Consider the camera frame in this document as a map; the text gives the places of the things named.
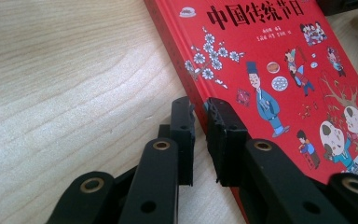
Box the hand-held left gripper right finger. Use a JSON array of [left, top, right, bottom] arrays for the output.
[[205, 96, 253, 188]]

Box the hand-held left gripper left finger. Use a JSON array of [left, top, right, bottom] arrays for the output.
[[158, 95, 197, 187]]

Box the red picture book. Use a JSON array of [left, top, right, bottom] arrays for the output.
[[143, 0, 358, 224]]

